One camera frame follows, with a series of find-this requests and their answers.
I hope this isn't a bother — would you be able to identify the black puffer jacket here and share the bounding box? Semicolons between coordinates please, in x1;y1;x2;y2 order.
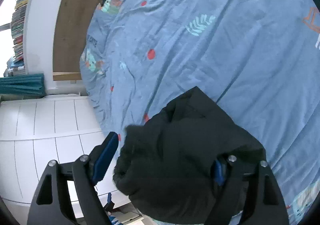
113;87;266;224

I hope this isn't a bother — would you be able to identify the white wardrobe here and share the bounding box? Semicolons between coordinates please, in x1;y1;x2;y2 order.
0;94;131;220

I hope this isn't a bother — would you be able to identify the teal curtain left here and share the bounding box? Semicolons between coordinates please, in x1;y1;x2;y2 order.
0;73;47;96

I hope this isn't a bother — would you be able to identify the row of books on shelf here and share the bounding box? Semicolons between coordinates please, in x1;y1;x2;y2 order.
4;0;29;77

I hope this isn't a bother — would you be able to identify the blue patterned bed cover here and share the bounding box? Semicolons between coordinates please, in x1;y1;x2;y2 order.
80;0;319;224

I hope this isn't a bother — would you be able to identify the wooden headboard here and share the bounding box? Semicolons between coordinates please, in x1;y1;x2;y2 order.
53;0;102;81

